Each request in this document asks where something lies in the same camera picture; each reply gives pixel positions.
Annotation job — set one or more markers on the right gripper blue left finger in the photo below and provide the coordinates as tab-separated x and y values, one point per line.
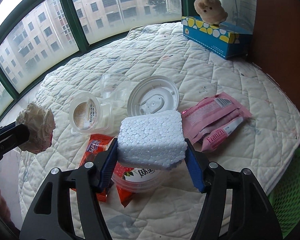
106	162

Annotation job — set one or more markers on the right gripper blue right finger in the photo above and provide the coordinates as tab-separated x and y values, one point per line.
195	163

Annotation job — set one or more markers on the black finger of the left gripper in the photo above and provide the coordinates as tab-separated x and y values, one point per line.
12	136

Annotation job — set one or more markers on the orange chocolate wafer wrapper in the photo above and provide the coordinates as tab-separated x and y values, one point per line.
88	169

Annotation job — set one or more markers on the beige paper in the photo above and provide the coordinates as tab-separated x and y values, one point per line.
40	123

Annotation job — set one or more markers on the white styrofoam block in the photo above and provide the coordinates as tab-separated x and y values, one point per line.
153	141

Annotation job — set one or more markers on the strawberry label yogurt cup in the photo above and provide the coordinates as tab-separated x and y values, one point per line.
138	180

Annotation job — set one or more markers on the pink Franzzi snack wrapper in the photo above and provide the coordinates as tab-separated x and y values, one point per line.
212	120

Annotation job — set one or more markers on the small clear pudding cup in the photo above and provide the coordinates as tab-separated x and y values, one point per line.
88	116

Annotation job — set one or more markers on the clear plastic cup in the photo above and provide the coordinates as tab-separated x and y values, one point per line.
114	88

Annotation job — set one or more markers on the white plastic cup lid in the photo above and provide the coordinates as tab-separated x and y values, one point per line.
154	94

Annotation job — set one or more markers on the white quilted mattress pad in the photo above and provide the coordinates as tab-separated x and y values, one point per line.
153	69

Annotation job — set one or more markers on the green plastic basket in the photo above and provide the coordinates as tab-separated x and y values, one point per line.
285	197

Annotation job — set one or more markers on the blue yellow tissue box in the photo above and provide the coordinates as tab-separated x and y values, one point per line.
226	40

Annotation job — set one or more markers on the beige plush toy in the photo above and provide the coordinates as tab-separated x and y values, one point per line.
210	11

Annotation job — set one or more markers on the green window frame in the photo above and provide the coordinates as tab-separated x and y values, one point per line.
37	36

